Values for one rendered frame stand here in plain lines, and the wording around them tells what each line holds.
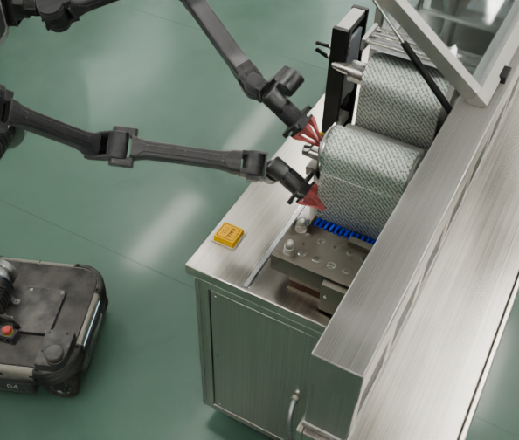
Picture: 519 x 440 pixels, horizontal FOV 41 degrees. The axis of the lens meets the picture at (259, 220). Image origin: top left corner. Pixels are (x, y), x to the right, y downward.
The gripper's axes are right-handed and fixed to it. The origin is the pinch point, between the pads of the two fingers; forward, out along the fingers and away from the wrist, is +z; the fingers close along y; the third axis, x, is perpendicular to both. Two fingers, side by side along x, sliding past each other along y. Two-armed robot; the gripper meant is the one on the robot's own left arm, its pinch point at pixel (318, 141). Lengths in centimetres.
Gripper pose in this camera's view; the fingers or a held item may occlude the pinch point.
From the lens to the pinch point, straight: 197.3
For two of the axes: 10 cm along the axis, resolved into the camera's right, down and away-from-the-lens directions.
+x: 5.4, -3.5, -7.6
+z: 7.2, 6.6, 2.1
